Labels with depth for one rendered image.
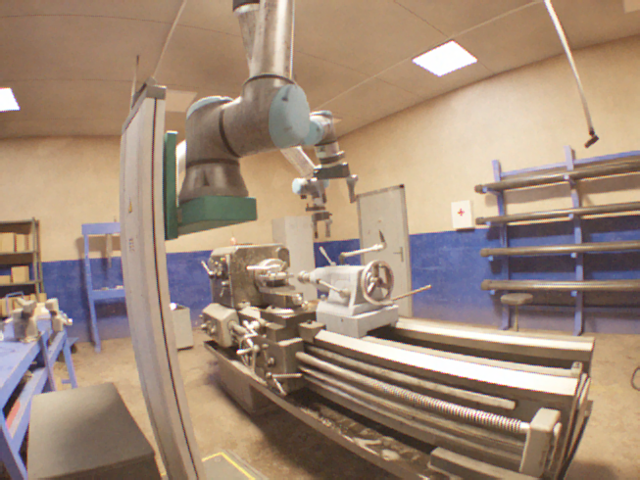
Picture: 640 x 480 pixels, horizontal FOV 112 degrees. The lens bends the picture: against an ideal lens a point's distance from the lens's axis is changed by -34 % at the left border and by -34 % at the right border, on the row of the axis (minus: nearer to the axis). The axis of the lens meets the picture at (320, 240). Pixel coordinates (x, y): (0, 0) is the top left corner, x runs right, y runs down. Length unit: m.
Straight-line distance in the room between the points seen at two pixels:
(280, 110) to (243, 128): 0.10
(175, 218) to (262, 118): 0.36
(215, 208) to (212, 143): 0.17
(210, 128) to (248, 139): 0.11
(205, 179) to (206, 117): 0.17
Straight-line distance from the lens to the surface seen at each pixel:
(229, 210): 0.79
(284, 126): 0.74
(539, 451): 1.06
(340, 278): 1.72
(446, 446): 1.38
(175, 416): 0.98
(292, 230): 6.08
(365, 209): 5.86
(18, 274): 5.53
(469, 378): 1.16
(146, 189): 0.89
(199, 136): 0.85
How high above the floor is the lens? 1.30
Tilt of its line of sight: 1 degrees up
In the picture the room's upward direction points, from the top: 4 degrees counter-clockwise
